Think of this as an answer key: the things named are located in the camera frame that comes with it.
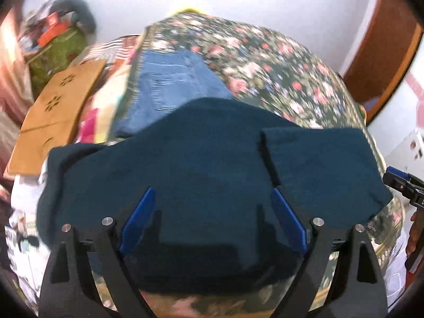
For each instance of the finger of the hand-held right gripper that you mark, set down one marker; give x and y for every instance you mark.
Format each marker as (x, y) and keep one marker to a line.
(397, 175)

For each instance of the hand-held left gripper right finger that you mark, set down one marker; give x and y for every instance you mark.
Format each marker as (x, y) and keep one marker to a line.
(288, 222)

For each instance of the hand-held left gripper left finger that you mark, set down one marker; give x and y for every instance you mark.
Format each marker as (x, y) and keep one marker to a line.
(137, 225)

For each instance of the dark teal pants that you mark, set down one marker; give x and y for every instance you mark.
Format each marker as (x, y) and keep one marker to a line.
(205, 159)

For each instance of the person's right hand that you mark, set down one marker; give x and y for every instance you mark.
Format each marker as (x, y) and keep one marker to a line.
(413, 235)

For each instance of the white cabinet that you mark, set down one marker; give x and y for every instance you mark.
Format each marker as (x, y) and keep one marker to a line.
(402, 145)

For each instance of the colourful patterned bed sheet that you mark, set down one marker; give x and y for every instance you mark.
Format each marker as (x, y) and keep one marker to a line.
(99, 116)

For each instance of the wooden door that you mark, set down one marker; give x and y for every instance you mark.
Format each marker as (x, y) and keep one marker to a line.
(387, 53)

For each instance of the blue denim jeans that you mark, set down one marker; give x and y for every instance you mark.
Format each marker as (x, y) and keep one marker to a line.
(172, 86)

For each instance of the brown cardboard box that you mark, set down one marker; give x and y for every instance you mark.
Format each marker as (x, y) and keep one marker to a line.
(56, 106)

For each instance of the floral bed blanket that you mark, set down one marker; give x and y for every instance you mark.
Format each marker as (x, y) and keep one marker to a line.
(271, 59)

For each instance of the striped cloth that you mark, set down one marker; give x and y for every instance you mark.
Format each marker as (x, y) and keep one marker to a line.
(109, 49)

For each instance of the green patterned cloth cover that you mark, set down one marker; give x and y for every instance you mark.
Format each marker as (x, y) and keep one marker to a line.
(59, 56)

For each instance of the pink curtain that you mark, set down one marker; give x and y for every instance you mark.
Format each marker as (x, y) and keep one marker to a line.
(11, 79)

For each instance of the orange box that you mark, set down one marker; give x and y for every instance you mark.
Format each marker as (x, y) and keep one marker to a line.
(53, 33)

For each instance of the yellow foam tube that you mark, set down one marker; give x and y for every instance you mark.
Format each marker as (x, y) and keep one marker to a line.
(188, 10)

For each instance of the grey pillow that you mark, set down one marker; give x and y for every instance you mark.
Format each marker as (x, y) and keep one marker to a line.
(79, 11)

